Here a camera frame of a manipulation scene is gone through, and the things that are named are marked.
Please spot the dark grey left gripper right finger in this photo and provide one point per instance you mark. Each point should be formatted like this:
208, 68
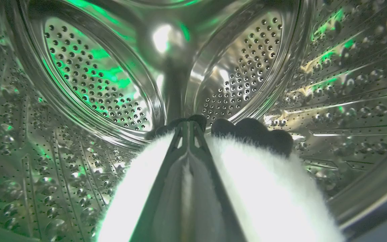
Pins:
221, 201

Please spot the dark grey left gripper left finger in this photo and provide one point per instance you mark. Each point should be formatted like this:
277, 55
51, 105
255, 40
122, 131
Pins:
153, 201

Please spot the stainless steel washing machine drum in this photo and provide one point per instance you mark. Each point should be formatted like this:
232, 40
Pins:
79, 84

